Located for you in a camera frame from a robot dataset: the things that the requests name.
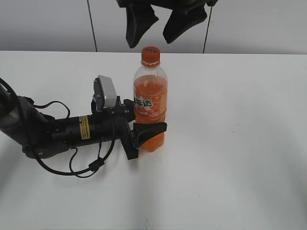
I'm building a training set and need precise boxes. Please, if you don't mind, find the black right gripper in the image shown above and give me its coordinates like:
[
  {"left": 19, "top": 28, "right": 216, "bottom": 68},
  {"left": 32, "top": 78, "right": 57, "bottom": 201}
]
[{"left": 117, "top": 0, "right": 218, "bottom": 48}]

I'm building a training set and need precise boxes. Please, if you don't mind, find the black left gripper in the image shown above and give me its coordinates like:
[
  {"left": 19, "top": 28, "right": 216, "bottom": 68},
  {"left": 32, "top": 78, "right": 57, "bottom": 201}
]
[{"left": 90, "top": 98, "right": 167, "bottom": 160}]

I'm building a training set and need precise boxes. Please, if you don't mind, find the orange bottle cap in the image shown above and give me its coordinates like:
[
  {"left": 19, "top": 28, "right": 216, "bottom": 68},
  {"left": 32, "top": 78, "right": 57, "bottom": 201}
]
[{"left": 141, "top": 46, "right": 161, "bottom": 68}]

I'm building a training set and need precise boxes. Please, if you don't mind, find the orange soda bottle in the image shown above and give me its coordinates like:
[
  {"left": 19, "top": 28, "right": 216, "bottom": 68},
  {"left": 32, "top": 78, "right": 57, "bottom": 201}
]
[{"left": 132, "top": 46, "right": 168, "bottom": 153}]

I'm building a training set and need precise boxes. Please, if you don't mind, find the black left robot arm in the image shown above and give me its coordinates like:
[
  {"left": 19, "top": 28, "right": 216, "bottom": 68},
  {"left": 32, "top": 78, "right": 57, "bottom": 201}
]
[{"left": 0, "top": 75, "right": 167, "bottom": 160}]

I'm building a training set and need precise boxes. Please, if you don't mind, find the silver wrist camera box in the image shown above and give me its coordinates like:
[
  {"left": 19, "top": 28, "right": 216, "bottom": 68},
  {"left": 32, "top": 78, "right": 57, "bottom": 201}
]
[{"left": 93, "top": 75, "right": 117, "bottom": 112}]

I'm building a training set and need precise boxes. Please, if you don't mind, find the black camera cable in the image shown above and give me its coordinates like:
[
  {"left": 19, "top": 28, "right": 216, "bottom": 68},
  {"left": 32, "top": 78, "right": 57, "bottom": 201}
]
[{"left": 0, "top": 76, "right": 117, "bottom": 178}]

